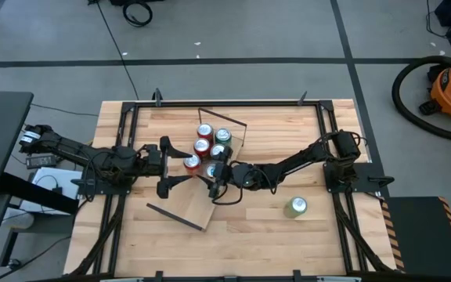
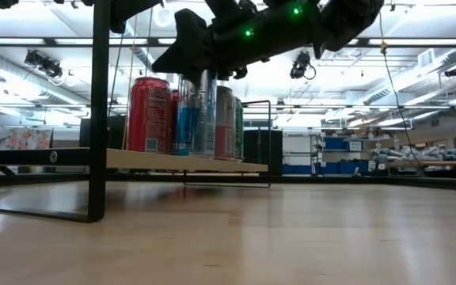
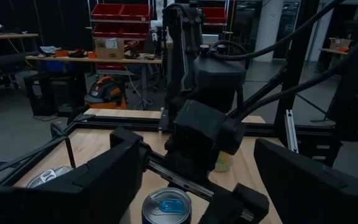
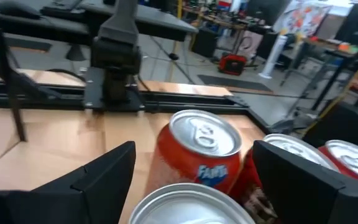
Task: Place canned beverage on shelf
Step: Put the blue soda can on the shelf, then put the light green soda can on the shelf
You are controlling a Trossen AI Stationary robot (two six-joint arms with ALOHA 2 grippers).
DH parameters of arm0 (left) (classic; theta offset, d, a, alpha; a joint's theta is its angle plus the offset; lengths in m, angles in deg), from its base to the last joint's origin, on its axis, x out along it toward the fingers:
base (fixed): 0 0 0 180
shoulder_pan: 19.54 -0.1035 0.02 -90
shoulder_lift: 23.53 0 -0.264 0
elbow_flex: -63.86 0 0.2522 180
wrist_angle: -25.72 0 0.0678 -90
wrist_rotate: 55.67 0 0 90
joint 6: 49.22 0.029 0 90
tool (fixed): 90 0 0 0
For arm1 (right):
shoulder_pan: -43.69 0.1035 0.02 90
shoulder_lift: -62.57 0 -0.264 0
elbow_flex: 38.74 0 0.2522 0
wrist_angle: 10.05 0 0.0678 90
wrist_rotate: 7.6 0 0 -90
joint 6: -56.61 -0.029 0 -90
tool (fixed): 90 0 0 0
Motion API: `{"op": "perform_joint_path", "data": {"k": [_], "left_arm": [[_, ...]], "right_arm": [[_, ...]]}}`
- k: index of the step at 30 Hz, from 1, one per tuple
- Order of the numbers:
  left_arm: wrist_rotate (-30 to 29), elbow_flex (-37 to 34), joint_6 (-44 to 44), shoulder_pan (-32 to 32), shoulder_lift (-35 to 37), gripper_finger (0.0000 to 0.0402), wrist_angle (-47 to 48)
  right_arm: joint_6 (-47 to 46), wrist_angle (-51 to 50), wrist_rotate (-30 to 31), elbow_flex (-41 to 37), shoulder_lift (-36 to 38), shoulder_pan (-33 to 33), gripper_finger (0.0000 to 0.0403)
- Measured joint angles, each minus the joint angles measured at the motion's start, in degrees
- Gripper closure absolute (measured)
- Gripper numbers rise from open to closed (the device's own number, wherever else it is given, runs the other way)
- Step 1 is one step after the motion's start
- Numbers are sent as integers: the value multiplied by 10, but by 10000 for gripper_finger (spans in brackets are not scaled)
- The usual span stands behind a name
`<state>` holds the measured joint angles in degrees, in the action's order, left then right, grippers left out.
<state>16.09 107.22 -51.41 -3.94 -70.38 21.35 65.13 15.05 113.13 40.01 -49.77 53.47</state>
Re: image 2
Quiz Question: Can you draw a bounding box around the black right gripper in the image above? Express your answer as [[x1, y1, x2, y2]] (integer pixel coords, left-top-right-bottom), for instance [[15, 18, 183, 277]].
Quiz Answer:
[[151, 8, 253, 95]]

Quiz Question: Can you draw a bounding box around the slim blue silver can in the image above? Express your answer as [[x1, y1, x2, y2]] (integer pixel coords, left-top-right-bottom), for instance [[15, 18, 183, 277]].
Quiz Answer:
[[176, 70, 218, 158]]

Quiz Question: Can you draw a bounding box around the red beverage can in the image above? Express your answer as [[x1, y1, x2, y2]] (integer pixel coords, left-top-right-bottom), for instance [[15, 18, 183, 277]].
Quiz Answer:
[[169, 89, 181, 155], [127, 77, 173, 154]]

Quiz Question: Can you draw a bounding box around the silver beverage can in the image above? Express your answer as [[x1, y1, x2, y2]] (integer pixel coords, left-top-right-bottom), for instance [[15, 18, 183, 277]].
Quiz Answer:
[[215, 85, 237, 162]]

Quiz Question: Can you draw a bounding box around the green beverage can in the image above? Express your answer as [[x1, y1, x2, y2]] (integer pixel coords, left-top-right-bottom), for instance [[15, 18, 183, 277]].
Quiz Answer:
[[234, 97, 245, 161]]

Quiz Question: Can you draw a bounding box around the black cabinet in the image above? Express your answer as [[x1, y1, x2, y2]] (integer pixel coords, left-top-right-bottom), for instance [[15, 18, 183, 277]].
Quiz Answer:
[[243, 128, 284, 177], [79, 114, 128, 150]]

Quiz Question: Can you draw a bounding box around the floral poster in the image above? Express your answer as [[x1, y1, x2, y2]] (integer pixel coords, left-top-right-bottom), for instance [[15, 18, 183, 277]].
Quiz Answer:
[[0, 126, 54, 150]]

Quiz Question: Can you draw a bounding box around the pile of plastic bags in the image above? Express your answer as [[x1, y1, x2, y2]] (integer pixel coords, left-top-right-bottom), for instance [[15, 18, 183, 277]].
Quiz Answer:
[[372, 145, 456, 162]]

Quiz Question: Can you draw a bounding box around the wooden worktable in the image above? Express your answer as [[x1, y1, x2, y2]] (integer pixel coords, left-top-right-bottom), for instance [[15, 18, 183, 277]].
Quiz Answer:
[[386, 158, 456, 178]]

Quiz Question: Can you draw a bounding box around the black hanging camera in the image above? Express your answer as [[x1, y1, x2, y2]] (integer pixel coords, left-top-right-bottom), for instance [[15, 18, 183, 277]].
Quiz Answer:
[[289, 50, 317, 80]]

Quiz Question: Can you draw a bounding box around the black hanging cable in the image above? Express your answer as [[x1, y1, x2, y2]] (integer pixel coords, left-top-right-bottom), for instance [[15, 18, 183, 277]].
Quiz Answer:
[[378, 9, 425, 169]]

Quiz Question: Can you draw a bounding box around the black aluminium table frame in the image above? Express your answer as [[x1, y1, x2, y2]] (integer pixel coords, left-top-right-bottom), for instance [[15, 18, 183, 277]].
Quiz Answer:
[[0, 168, 456, 192]]

